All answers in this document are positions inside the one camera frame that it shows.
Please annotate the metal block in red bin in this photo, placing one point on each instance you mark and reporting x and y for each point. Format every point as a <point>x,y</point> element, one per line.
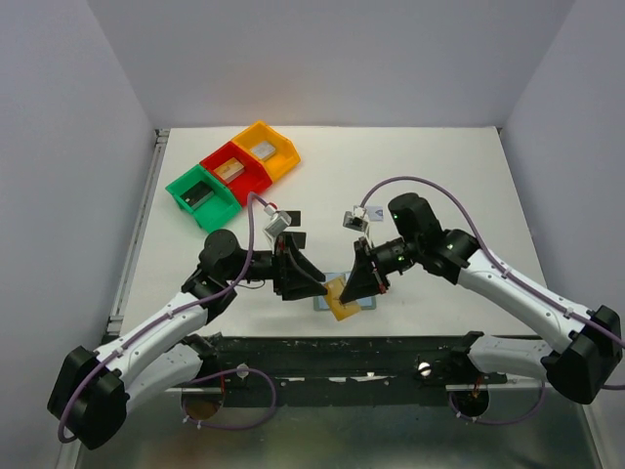
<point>230,170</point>

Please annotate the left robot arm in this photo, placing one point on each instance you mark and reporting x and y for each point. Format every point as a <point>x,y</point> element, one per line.
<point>96,390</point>

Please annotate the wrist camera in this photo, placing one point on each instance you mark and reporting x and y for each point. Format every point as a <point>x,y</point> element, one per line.
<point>357,220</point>
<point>278,222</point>

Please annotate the white VIP card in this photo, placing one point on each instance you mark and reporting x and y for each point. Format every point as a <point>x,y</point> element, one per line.
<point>375,213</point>

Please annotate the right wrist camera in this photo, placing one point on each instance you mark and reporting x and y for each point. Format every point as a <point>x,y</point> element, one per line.
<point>357,220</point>

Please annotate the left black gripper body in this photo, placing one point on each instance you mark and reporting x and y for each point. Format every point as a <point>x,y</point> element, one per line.
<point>278,263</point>

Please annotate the green plastic bin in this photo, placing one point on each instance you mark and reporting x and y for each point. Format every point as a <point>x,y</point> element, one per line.
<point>207,200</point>

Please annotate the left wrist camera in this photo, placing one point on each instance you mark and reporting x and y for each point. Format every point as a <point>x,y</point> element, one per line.
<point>278,222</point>

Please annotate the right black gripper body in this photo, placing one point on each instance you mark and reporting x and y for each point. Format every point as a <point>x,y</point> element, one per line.
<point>380,279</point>

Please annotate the gold credit card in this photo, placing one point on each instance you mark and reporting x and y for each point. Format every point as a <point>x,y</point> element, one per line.
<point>341,311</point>

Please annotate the aluminium rail frame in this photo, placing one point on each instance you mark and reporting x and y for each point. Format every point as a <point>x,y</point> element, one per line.
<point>462,172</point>

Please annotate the metal block in green bin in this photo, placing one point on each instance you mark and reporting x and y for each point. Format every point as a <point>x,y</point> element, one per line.
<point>197,195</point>

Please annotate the dark credit card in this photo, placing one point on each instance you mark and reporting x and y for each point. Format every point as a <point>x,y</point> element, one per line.
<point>300,239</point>
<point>295,218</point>

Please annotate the metal block in yellow bin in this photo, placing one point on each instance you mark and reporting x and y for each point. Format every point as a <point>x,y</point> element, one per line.
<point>263,150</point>

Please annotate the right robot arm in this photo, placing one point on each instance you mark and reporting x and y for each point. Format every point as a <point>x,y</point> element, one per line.
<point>577,348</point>

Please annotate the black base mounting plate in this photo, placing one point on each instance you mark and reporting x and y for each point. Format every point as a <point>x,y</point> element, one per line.
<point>336,371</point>

